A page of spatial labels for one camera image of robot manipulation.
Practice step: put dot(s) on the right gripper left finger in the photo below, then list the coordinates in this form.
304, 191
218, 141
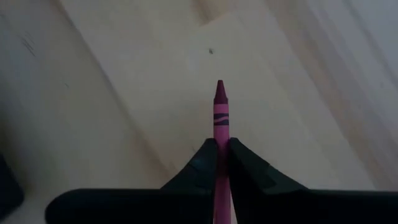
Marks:
174, 202

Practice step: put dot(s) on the black plastic basket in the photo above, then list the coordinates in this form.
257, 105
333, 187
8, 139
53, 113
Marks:
9, 193

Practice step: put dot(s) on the purple crayon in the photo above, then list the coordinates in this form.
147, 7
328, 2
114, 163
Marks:
221, 124

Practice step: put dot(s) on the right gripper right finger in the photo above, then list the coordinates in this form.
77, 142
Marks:
273, 202

